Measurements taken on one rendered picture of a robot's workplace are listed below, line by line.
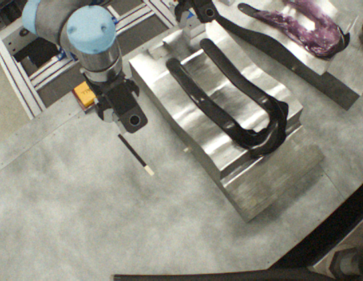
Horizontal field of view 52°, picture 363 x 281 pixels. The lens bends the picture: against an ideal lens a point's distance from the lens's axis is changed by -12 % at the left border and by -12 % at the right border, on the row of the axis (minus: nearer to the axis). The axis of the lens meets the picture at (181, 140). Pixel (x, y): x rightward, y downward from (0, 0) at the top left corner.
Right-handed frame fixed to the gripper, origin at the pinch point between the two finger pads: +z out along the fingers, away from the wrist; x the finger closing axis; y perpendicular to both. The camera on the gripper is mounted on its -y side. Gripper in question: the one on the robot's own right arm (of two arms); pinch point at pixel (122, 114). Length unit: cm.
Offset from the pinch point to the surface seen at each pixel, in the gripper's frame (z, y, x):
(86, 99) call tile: 11.3, 14.3, 4.2
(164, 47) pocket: 8.7, 13.2, -20.5
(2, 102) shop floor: 95, 87, 38
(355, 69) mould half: 4, -23, -59
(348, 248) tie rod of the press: 12, -59, -27
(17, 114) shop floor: 95, 75, 34
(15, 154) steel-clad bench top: 15.1, 15.3, 29.9
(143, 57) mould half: 6.0, 12.7, -13.7
